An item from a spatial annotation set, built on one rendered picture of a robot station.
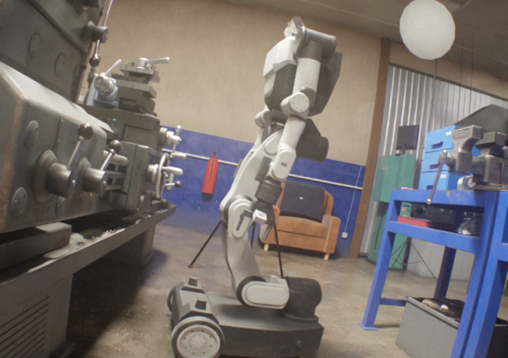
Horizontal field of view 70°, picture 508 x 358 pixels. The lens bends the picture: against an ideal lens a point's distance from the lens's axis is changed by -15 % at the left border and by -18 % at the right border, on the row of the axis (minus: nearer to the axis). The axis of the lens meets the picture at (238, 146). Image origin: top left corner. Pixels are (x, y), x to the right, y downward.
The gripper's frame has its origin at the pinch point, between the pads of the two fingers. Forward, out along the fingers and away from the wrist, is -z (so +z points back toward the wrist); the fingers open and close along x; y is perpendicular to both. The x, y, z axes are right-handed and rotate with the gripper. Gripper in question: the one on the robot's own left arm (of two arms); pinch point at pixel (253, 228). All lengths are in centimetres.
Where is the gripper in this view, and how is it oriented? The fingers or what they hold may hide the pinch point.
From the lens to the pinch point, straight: 157.7
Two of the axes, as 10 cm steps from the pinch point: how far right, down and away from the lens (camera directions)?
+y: 1.9, -0.6, -9.8
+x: -9.0, -4.0, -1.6
